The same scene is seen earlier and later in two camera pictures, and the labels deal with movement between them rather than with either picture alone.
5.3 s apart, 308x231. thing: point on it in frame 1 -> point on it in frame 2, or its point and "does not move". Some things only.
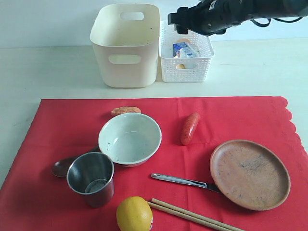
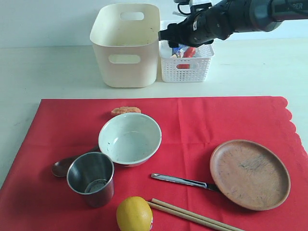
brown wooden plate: x=249 y=175 does not move
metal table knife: x=201 y=184 does not move
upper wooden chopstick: x=225 y=224 does not move
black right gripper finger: x=182 y=16 -> x=172 y=33
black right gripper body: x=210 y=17 -> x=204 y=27
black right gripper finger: x=181 y=29 -> x=173 y=44
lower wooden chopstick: x=186 y=216 does not move
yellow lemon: x=134 y=213 does not move
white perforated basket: x=184 y=69 does not move
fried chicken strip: x=125 y=109 does not move
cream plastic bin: x=126 y=38 does not move
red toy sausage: x=190 y=128 -> x=190 y=52
